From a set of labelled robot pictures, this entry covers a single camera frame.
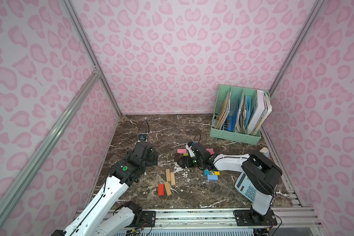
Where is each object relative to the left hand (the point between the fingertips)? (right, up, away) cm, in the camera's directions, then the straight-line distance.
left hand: (146, 151), depth 75 cm
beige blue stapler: (+72, -3, +20) cm, 74 cm away
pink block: (+18, -3, +23) cm, 29 cm away
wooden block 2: (+13, -18, +11) cm, 25 cm away
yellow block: (+39, -15, +13) cm, 44 cm away
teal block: (+33, -15, +13) cm, 38 cm away
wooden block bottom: (+11, -22, +7) cm, 25 cm away
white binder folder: (+65, +21, +15) cm, 70 cm away
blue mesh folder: (+51, +17, +23) cm, 59 cm away
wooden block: (+10, -16, +12) cm, 23 cm away
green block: (+20, -5, +19) cm, 29 cm away
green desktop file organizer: (+54, +21, +16) cm, 60 cm away
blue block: (+36, -17, +11) cm, 41 cm away
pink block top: (+37, -4, +23) cm, 44 cm away
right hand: (+18, -9, +15) cm, 25 cm away
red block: (+6, -23, +8) cm, 25 cm away
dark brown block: (+15, -7, +20) cm, 26 cm away
